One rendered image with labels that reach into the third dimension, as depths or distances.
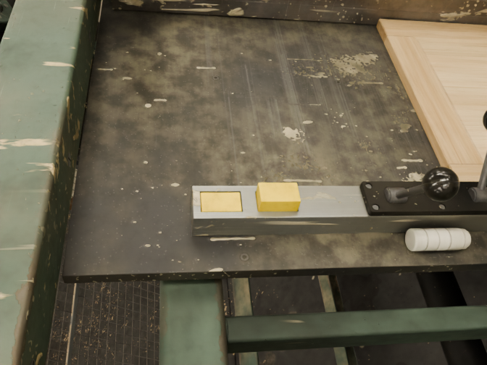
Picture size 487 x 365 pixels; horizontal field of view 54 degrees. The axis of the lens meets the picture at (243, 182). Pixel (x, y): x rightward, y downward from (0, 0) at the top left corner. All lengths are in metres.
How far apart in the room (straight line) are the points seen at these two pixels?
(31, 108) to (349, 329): 0.47
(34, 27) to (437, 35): 0.73
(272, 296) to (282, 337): 2.08
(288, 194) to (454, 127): 0.35
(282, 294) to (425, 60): 1.90
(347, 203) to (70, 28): 0.45
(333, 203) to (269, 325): 0.17
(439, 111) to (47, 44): 0.61
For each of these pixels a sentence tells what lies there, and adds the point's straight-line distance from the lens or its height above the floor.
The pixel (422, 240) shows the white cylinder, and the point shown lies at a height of 1.41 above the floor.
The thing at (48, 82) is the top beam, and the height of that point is 1.82.
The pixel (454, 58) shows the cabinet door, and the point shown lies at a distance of 1.00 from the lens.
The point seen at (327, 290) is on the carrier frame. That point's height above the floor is 0.18.
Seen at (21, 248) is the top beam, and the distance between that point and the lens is 0.50.
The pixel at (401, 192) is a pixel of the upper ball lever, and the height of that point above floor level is 1.46.
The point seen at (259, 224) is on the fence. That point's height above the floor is 1.57.
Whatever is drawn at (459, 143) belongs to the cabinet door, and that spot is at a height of 1.30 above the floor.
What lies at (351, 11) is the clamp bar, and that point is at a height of 1.38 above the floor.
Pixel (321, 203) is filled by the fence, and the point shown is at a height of 1.52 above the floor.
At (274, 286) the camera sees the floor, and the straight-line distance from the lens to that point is 2.71.
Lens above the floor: 1.96
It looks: 38 degrees down
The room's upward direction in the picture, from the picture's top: 60 degrees counter-clockwise
